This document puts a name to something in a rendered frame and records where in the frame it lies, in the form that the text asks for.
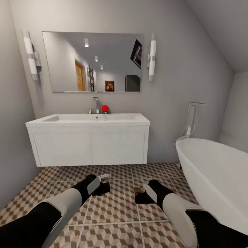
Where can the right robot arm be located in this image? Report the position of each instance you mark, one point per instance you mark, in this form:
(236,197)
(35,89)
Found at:
(195,225)

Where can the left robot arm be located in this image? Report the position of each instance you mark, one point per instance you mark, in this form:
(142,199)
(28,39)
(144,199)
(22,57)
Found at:
(42,225)

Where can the wall mounted light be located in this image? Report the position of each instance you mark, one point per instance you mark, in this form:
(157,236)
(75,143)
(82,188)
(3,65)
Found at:
(151,57)
(33,56)

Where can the furniture sink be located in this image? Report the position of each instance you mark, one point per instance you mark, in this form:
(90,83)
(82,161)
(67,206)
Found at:
(89,139)

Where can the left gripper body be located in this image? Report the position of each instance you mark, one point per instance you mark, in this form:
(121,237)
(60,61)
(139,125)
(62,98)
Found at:
(105,189)

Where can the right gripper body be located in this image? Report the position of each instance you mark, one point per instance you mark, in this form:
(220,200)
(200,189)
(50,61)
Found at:
(143,200)

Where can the mirror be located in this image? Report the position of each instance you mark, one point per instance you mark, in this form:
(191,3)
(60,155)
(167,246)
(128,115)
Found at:
(94,62)

